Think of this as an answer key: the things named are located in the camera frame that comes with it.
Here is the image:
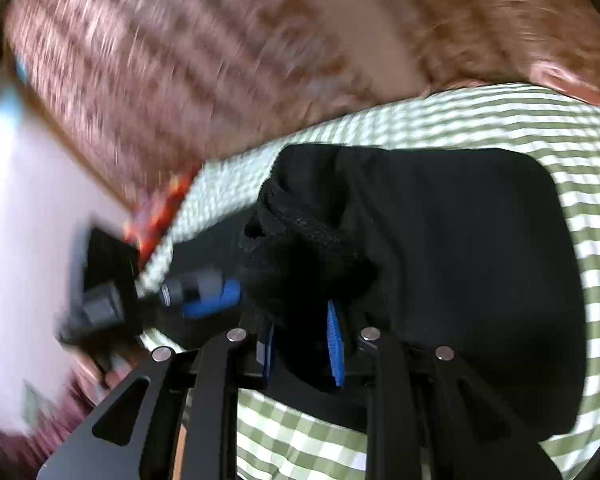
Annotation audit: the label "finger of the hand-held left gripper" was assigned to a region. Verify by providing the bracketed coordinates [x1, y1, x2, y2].
[157, 268, 244, 320]

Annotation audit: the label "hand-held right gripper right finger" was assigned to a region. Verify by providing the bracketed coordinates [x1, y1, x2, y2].
[326, 299, 564, 480]

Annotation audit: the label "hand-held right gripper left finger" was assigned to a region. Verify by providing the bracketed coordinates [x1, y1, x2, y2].
[36, 321, 277, 480]

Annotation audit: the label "black pants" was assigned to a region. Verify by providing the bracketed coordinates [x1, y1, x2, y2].
[142, 142, 589, 442]

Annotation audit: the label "colourful patchwork pillow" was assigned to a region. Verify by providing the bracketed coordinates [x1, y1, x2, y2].
[122, 162, 203, 263]

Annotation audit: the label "brown floral curtain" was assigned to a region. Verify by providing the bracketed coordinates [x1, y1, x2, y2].
[2, 0, 600, 211]

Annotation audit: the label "green checkered bed sheet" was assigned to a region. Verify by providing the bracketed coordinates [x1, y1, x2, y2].
[132, 81, 600, 480]

